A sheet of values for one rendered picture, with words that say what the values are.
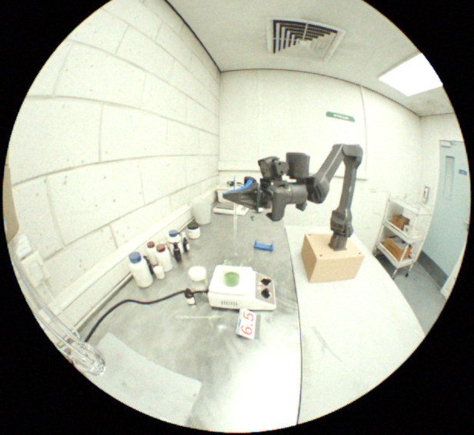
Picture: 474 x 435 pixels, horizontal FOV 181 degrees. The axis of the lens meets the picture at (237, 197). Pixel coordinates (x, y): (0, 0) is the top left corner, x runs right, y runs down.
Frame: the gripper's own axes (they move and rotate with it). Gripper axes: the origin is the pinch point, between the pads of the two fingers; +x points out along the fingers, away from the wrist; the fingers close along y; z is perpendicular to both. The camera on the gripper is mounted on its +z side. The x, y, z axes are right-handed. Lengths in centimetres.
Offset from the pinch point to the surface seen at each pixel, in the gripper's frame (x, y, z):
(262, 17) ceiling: -27, -43, 121
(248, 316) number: -1.5, 9.3, -32.6
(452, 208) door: -287, 76, -8
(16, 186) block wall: 60, 13, 8
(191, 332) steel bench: 15.0, 10.8, -35.1
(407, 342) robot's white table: -40, 51, -34
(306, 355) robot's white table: -11.3, 27.5, -34.5
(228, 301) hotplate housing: 3.0, 4.2, -29.7
